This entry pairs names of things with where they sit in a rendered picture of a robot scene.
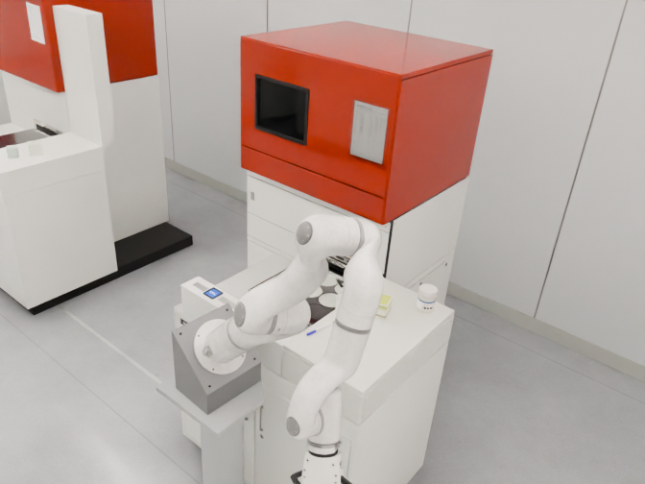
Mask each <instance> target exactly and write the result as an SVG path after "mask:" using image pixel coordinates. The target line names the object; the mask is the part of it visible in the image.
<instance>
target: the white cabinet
mask: <svg viewBox="0 0 645 484"><path fill-rule="evenodd" d="M174 314H175V328H176V329H177V328H179V327H181V326H183V325H185V324H187V323H189V322H191V321H192V320H191V319H189V318H188V317H186V316H184V315H183V314H181V313H180V312H178V311H177V310H176V309H175V308H174ZM448 342H449V341H448V340H447V341H446V342H445V343H444V344H443V345H442V346H441V347H440V348H439V349H438V350H437V351H436V352H435V353H434V354H433V355H432V356H431V357H430V358H428V359H427V360H426V361H425V362H424V363H423V364H422V365H421V366H420V367H419V368H418V369H417V370H416V371H415V372H414V373H413V374H412V375H411V376H409V377H408V378H407V379H406V380H405V381H404V382H403V383H402V384H401V385H400V386H399V387H398V388H397V389H396V390H395V391H394V392H393V393H392V394H391V395H389V396H388V397H387V398H386V399H385V400H384V401H383V402H382V403H381V404H380V405H379V406H378V407H377V408H376V409H375V410H374V411H373V412H372V413H370V414H369V415H368V416H367V417H366V418H365V419H364V420H363V421H362V422H361V423H360V424H357V423H355V422H354V421H352V420H350V419H349V418H347V417H346V416H344V415H343V414H341V440H340V441H341V442H343V445H342V446H341V447H339V448H338V450H340V451H341V452H342V457H343V466H344V478H346V479H347V480H348V481H349V482H351V483H352V484H407V483H408V482H409V481H410V480H411V478H412V477H413V476H414V475H415V474H416V473H417V471H418V470H419V469H420V468H421V466H422V465H423V460H424V456H425V451H426V447H427V442H428V438H429V433H430V428H431V423H432V420H433V415H434V410H435V405H436V401H437V396H438V392H439V387H440V383H441V378H442V369H443V364H444V360H445V356H446V351H447V346H448ZM261 379H262V391H263V404H261V405H260V406H259V407H258V408H256V409H255V410H254V411H252V412H251V413H250V414H249V415H248V416H247V417H246V418H244V483H245V484H294V483H293V481H292V479H291V477H290V476H291V475H292V474H293V473H295V472H299V471H301V470H302V468H303V461H304V456H305V452H306V450H307V439H304V440H296V439H294V438H292V437H291V436H290V435H289V433H288V431H287V428H286V418H287V413H288V409H289V406H290V402H291V399H292V396H293V394H294V392H295V390H296V388H297V385H296V384H294V383H293V382H291V381H290V380H288V379H287V378H285V377H283V376H279V375H277V374H275V373H274V372H272V371H271V370H269V369H267V368H266V367H264V366H263V365H261ZM181 417H182V430H183V434H184V435H185V436H186V437H187V438H189V439H190V440H191V441H192V442H194V443H195V444H196V445H197V446H199V447H200V448H202V445H201V427H200V424H199V423H197V422H196V421H195V420H193V419H192V418H191V417H190V416H188V415H187V414H186V413H184V412H183V411H182V410H181Z"/></svg>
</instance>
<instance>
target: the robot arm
mask: <svg viewBox="0 0 645 484"><path fill-rule="evenodd" d="M295 242H296V246H297V249H298V254H297V256H296V258H295V259H294V260H293V261H292V263H291V264H290V265H289V266H288V267H287V269H286V270H285V271H284V272H283V273H282V274H280V275H279V276H277V277H275V278H272V279H270V280H268V281H267V282H265V283H263V284H261V285H259V286H257V287H255V288H253V289H252V290H251V291H249V292H248V293H246V294H245V295H244V296H243V297H242V298H241V299H240V300H239V301H238V302H237V304H236V305H235V308H234V311H233V316H232V317H231V318H229V319H228V320H221V319H215V320H211V321H208V322H206V323H205V324H203V325H202V326H201V327H200V328H199V329H198V331H197V332H196V335H195V337H194V353H195V355H196V358H197V359H198V361H199V363H200V364H201V365H202V366H203V367H204V368H205V369H206V370H208V371H209V372H211V373H213V374H216V375H227V374H230V373H232V372H234V371H236V370H237V369H238V368H239V367H240V366H241V365H242V364H243V362H244V360H245V357H246V352H247V351H249V350H251V349H253V348H255V347H256V346H258V345H261V344H265V343H270V342H273V341H277V340H281V339H285V338H289V337H292V336H294V335H297V334H298V333H300V332H302V331H303V330H304V329H305V328H306V327H307V325H308V324H309V321H310V317H311V311H310V306H309V304H308V302H307V301H306V299H307V298H308V297H310V296H311V295H312V294H313V293H314V292H315V291H316V290H317V289H318V288H319V287H320V286H321V285H322V284H323V282H324V281H325V279H326V278H327V275H328V263H327V260H326V257H329V256H333V255H339V256H350V257H351V259H350V261H349V262H348V264H347V266H346V268H345V271H344V291H343V295H342V298H341V301H340V304H339V308H338V311H337V314H336V317H335V321H334V324H333V328H332V330H331V333H330V337H329V340H328V344H327V347H326V351H325V353H324V355H323V357H322V358H321V359H320V360H319V361H318V362H317V363H316V364H315V365H314V366H313V367H312V368H311V369H310V370H309V371H308V372H307V373H306V374H305V375H304V376H303V378H302V379H301V380H300V382H299V384H298V386H297V388H296V390H295V392H294V394H293V396H292V399H291V402H290V406H289V409H288V413H287V418H286V428H287V431H288V433H289V435H290V436H291V437H292V438H294V439H296V440H304V439H307V450H306V452H305V456H304V461H303V468H302V470H301V471H299V472H295V473H293V474H292V475H291V476H290V477H291V479H292V481H293V483H294V484H301V483H302V484H352V483H351V482H349V481H348V480H347V479H346V478H344V466H343V457H342V452H341V451H340V450H338V448H339V447H341V446H342V445H343V442H341V441H340V440H341V412H342V389H341V388H340V387H339V385H341V384H342V383H343V382H344V381H346V380H347V379H349V378H350V377H351V376H353V375H354V374H355V372H356V370H357V369H358V366H359V364H360V361H361V358H362V355H363V352H364V349H365V346H366V344H367V342H368V339H369V336H370V331H371V328H372V325H373V322H374V319H375V316H376V312H377V309H378V306H379V304H380V301H381V298H382V294H383V290H384V279H383V275H382V272H381V269H380V267H379V264H378V261H377V255H378V252H379V250H380V247H381V243H382V233H381V231H380V229H379V228H378V227H377V226H376V225H375V224H374V223H373V222H371V221H369V220H367V219H363V218H355V217H345V216H337V215H326V214H315V215H311V216H308V217H306V218H305V219H303V220H302V221H301V222H300V223H299V225H298V226H297V228H296V231H295ZM301 476H302V478H301V483H300V482H299V480H298V478H299V477H301Z"/></svg>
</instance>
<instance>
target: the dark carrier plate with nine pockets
mask: <svg viewBox="0 0 645 484"><path fill-rule="evenodd" d="M328 274H330V275H333V276H335V277H337V278H338V279H339V280H340V282H341V283H344V278H342V277H340V276H338V275H336V274H334V273H332V272H330V271H328ZM336 285H338V283H337V284H335V285H332V286H323V285H321V286H320V287H321V289H322V293H321V294H320V295H319V296H318V297H314V298H309V297H308V298H307V299H306V301H307V302H308V304H309V306H310V311H311V317H310V321H309V322H310V323H312V324H313V325H314V324H315V323H316V322H317V321H319V320H320V319H322V318H323V317H325V316H326V315H328V314H329V313H331V312H332V311H333V310H335V308H336V307H328V306H324V305H322V304H321V303H320V302H319V297H320V296H321V295H323V294H326V293H332V294H336V295H338V293H337V292H336V291H335V287H336Z"/></svg>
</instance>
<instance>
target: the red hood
mask: <svg viewBox="0 0 645 484"><path fill-rule="evenodd" d="M492 52H493V49H489V48H484V47H479V46H474V45H469V44H464V43H460V42H455V41H450V40H444V39H439V38H434V37H430V36H421V35H416V34H411V33H406V32H400V31H396V30H391V29H386V28H381V27H376V26H371V25H367V24H362V23H356V22H351V21H340V22H333V23H326V24H320V25H313V26H306V27H300V28H294V29H287V30H280V31H273V32H267V33H260V34H253V35H246V36H241V40H240V75H241V167H242V168H244V169H246V170H249V171H251V172H253V173H255V174H258V175H260V176H263V177H265V178H268V179H270V180H272V181H275V182H279V183H281V184H284V185H286V186H289V187H291V188H293V189H296V190H297V191H300V192H302V193H305V194H307V195H310V196H312V197H315V198H317V199H319V200H322V201H324V202H327V203H329V204H332V205H334V206H337V207H340V208H342V209H344V210H347V211H349V212H352V213H354V214H357V215H359V216H362V217H364V218H367V219H369V220H371V221H373V222H375V223H378V224H380V225H385V224H387V223H389V222H390V221H392V220H393V219H394V218H396V217H398V216H400V215H401V214H403V213H405V212H407V211H408V210H410V209H412V208H413V207H415V206H418V205H419V204H421V203H423V202H424V201H426V200H428V199H430V198H431V197H433V196H435V195H437V194H438V193H440V192H442V191H443V190H445V189H446V188H448V187H449V186H451V185H453V184H454V183H456V182H459V181H460V180H462V179H464V178H465V177H467V176H469V172H470V166H471V162H472V157H473V152H474V147H475V142H476V137H477V133H478V128H479V123H480V118H481V113H482V108H483V104H484V99H485V94H486V89H487V84H488V79H489V74H490V65H491V60H492Z"/></svg>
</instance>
